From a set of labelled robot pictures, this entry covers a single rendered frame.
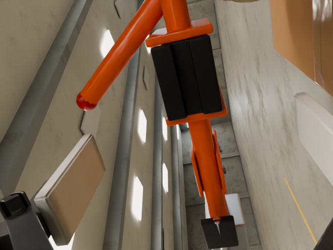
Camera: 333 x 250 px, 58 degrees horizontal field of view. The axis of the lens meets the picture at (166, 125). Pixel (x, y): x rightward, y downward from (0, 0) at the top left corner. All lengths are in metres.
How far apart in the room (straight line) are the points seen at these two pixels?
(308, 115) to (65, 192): 0.13
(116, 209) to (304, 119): 7.34
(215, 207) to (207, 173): 0.04
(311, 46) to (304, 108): 0.19
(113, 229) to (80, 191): 7.07
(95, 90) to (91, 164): 0.14
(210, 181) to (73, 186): 0.19
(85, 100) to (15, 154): 4.00
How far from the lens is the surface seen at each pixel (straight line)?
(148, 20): 0.30
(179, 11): 0.28
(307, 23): 0.36
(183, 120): 0.28
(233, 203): 0.40
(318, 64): 0.35
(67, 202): 0.17
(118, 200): 7.60
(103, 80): 0.32
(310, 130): 0.17
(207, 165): 0.32
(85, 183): 0.19
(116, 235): 7.15
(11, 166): 4.19
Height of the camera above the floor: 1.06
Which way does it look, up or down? 10 degrees up
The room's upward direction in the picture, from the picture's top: 101 degrees counter-clockwise
